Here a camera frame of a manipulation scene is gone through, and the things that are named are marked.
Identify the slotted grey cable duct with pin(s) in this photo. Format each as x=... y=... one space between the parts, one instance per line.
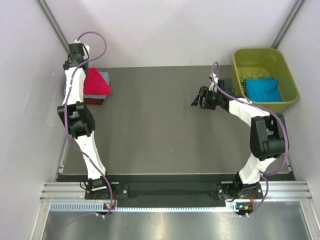
x=105 y=207

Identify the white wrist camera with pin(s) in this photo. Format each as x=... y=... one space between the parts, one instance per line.
x=83 y=49
x=213 y=83

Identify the folded light blue t shirt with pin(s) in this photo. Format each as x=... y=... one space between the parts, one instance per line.
x=76 y=93

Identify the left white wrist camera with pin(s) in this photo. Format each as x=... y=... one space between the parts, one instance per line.
x=83 y=49

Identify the green plastic bin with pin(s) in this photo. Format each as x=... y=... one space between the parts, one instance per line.
x=257 y=63

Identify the folded dark red t shirt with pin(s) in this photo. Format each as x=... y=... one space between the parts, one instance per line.
x=93 y=101

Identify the blue t shirt in bin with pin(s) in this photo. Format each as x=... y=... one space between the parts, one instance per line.
x=262 y=90

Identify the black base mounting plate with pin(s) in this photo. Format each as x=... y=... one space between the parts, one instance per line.
x=213 y=190

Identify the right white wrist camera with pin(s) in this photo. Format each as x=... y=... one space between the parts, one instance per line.
x=213 y=83

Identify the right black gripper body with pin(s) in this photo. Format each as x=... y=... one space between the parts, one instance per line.
x=212 y=98

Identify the aluminium frame rail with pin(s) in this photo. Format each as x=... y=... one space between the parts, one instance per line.
x=278 y=191

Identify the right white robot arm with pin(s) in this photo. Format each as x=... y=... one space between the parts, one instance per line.
x=267 y=140

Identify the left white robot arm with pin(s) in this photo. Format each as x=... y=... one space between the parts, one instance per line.
x=79 y=123

